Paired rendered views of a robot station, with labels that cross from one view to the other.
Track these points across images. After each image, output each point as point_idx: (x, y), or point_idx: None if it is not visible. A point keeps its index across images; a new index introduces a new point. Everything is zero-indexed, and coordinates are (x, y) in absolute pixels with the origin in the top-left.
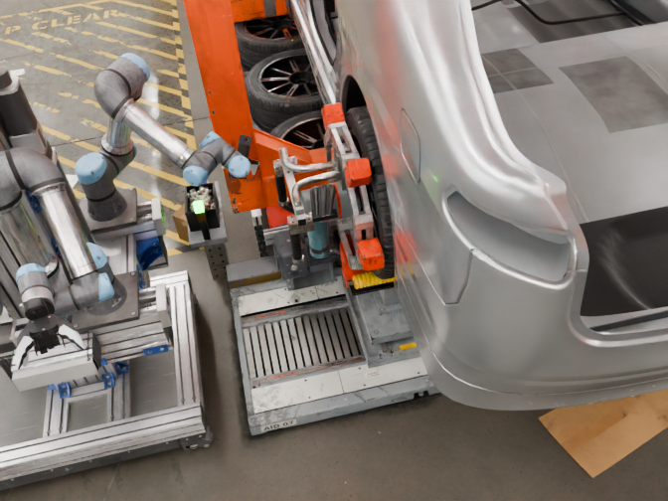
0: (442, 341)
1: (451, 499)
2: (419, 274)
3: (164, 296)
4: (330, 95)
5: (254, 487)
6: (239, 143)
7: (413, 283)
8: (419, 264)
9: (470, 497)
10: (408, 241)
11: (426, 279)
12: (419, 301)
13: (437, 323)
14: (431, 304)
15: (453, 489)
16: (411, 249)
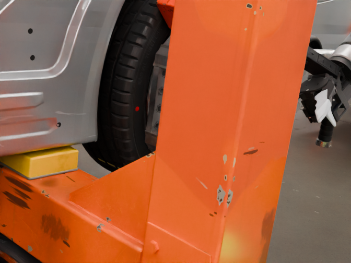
0: (349, 33)
1: (282, 256)
2: (334, 10)
3: None
4: (7, 77)
5: None
6: (318, 52)
7: (320, 38)
8: (336, 0)
9: (270, 250)
10: (319, 2)
11: (343, 0)
12: (329, 40)
13: (349, 22)
14: (346, 14)
15: (273, 257)
16: (324, 3)
